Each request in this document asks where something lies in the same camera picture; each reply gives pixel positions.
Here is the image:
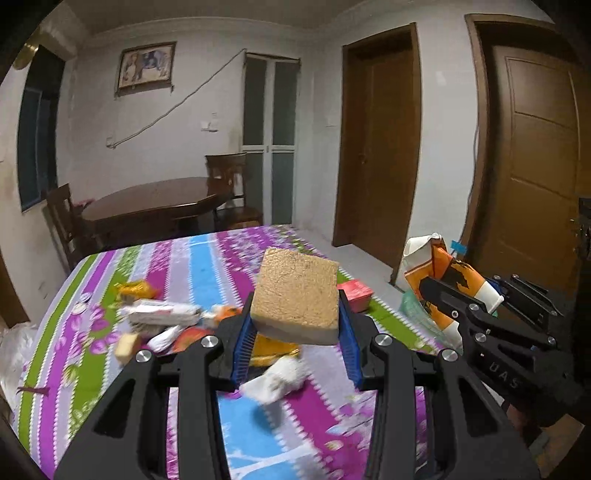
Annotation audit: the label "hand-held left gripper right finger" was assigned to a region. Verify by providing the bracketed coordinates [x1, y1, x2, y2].
[336, 284, 541, 480]

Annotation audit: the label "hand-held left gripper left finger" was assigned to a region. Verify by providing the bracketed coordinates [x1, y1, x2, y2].
[54, 292, 259, 480]

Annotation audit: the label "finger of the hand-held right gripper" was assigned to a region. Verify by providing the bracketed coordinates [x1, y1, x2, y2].
[492, 274, 566, 319]
[418, 276, 557, 349]

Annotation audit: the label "orange white carton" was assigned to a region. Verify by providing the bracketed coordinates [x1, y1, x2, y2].
[403, 234, 504, 352]

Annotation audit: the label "bin with green liner bag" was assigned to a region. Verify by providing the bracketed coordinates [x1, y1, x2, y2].
[399, 291, 446, 344]

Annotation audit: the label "brown sponge block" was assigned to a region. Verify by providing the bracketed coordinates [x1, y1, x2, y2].
[249, 247, 341, 346]

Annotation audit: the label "person's right forearm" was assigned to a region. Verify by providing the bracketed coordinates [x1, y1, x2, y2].
[501, 401, 546, 446]

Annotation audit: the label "yellow packet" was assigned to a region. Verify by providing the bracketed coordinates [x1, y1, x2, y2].
[249, 335, 301, 367]

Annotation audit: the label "orange white small wrapper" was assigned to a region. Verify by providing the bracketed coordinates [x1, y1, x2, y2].
[203, 305, 242, 328]

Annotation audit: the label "crumpled white tissue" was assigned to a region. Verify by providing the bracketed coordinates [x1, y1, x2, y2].
[240, 356, 308, 404]

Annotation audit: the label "red orange wrapper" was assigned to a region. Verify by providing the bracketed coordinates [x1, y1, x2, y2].
[175, 327, 213, 354]

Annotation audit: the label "red box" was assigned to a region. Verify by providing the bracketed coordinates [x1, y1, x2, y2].
[339, 279, 374, 312]

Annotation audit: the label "silver white wrapper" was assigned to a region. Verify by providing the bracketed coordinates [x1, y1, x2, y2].
[147, 324, 185, 354]

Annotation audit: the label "long white snack packet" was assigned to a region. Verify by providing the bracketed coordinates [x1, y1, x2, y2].
[121, 299, 204, 326]

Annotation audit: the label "striped floral tablecloth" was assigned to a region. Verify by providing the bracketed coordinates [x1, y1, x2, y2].
[11, 224, 462, 480]

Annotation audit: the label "brown panelled wooden door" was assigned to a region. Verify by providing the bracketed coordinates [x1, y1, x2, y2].
[464, 14, 591, 296]

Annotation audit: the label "small yellow sponge piece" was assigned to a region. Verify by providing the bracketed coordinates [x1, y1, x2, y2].
[115, 333, 141, 363]

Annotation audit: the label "orange snack wrapper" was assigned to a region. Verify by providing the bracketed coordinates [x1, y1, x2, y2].
[115, 281, 160, 301]

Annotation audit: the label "white glass double door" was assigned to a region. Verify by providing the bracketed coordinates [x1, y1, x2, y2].
[241, 53, 300, 227]

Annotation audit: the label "dark wooden chair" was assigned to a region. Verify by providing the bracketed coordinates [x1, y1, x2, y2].
[45, 183, 105, 271]
[204, 152, 264, 229]

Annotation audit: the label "dark wooden dining table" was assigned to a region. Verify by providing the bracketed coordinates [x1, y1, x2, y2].
[81, 176, 232, 250]

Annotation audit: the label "clear plastic bag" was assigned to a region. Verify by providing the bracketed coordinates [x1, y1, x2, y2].
[0, 323, 40, 402]

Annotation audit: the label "dark window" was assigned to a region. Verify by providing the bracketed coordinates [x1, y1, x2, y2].
[17, 44, 65, 213]

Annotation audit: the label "framed elephant picture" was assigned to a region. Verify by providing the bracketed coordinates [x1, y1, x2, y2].
[115, 41, 177, 95]

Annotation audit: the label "white power cable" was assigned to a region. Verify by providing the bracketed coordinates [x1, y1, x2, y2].
[463, 124, 481, 234]

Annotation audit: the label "thin wall cable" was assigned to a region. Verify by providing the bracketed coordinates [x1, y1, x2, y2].
[107, 48, 245, 149]

